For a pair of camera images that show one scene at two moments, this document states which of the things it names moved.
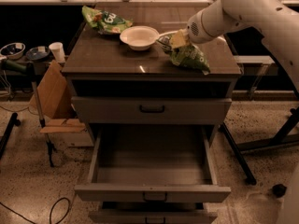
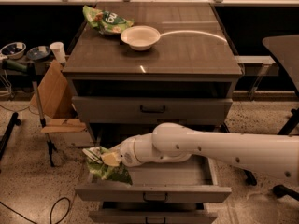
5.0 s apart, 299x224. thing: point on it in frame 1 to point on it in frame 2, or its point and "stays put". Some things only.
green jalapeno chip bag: x=189 y=56 to x=112 y=173
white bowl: x=139 y=37 stays put
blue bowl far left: x=13 y=50 stays put
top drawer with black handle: x=153 y=110 stays put
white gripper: x=194 y=32 to x=127 y=152
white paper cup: x=58 y=50 stays put
